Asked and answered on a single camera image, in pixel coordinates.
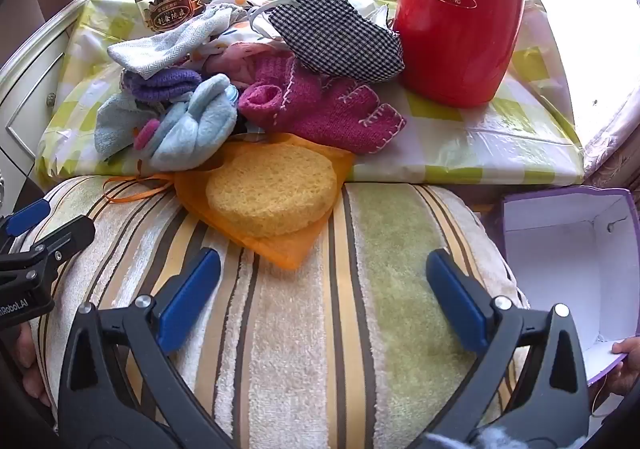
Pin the red thermos flask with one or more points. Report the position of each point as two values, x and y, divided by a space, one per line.
460 29

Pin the purple cardboard box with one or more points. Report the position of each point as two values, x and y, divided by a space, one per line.
565 269

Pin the yellow round sponge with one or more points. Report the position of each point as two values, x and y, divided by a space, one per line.
270 189

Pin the magenta knitted glove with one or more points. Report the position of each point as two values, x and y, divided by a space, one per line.
325 114

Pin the striped towel cushion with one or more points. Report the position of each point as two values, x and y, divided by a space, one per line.
300 329

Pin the orange mesh bag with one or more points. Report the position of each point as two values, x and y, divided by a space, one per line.
200 189

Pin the black white checked face mask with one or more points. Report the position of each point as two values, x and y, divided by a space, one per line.
340 34

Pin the person's left hand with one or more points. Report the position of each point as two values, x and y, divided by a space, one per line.
27 364

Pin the pink cloth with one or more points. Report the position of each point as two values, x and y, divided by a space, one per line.
235 61

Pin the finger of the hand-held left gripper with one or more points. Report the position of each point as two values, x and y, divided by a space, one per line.
27 219
60 239

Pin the yellow checked plastic tablecloth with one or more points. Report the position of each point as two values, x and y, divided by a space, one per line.
475 149

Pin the sheer lace curtain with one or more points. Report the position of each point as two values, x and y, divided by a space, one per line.
615 144

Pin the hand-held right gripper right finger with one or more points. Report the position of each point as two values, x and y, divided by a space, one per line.
457 299

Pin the grey fluffy tuft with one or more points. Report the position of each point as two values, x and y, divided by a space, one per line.
500 441

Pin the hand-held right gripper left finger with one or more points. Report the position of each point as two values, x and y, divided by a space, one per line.
192 296

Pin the purple knitted cloth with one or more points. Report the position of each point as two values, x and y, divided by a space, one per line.
165 84

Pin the white cloth with coloured dots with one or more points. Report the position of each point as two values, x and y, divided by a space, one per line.
220 41

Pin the pale blue herringbone cloth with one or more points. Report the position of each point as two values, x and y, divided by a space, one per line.
165 44

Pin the light blue fleece mitten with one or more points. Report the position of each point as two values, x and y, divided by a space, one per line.
190 129

